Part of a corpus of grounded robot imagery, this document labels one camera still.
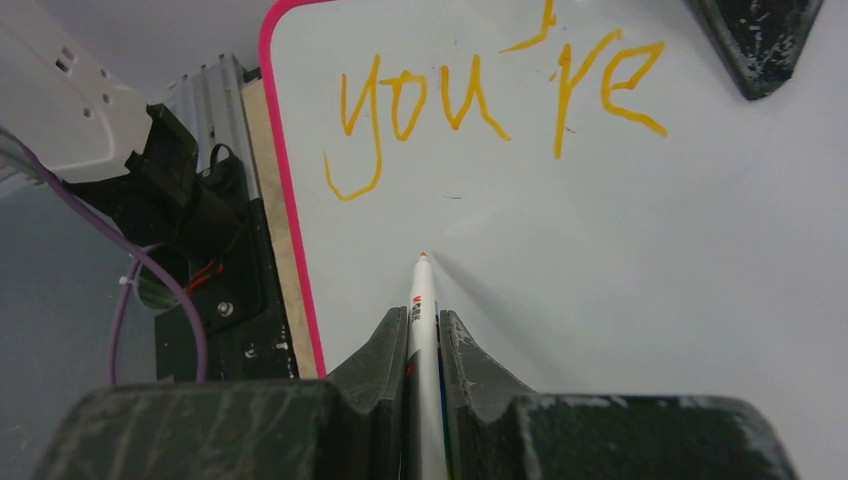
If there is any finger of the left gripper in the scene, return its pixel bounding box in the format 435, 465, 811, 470
686, 0, 824, 101

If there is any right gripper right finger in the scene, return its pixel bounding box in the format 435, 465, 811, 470
439, 310, 797, 479

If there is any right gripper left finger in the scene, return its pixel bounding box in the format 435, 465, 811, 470
34, 307, 408, 479

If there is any white marker pen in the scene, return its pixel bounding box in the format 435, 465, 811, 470
401, 253, 451, 479

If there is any pink framed whiteboard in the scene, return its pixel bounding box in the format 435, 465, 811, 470
260, 1, 847, 479

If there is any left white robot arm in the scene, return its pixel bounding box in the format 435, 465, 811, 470
1, 1, 821, 259

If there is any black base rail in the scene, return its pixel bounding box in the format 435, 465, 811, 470
152, 199, 299, 382

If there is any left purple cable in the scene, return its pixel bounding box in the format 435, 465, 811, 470
13, 139, 210, 386

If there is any aluminium frame rail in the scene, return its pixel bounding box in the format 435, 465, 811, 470
165, 54, 261, 200

